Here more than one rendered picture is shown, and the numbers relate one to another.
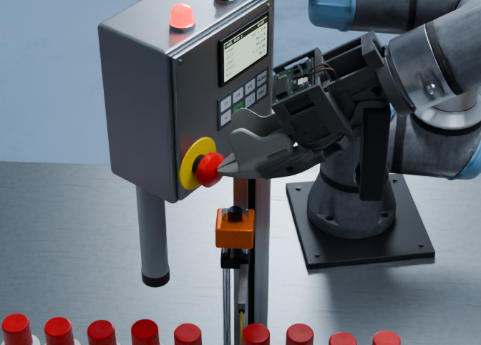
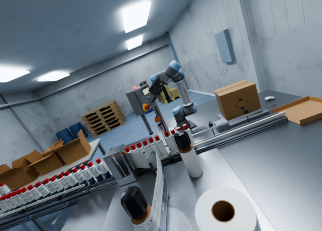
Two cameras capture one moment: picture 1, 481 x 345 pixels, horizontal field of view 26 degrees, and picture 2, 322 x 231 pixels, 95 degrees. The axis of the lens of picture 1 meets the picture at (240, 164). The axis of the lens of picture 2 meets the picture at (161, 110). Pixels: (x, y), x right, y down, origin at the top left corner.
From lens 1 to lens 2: 0.50 m
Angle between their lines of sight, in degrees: 22
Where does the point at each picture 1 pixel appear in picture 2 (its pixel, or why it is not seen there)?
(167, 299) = not seen: hidden behind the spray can
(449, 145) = (189, 108)
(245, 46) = (145, 90)
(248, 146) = (148, 99)
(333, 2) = (153, 79)
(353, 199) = (181, 122)
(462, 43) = (167, 71)
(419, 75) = (164, 77)
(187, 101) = (139, 98)
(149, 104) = (134, 100)
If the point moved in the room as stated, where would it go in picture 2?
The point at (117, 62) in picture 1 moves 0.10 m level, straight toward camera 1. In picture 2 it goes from (129, 97) to (129, 98)
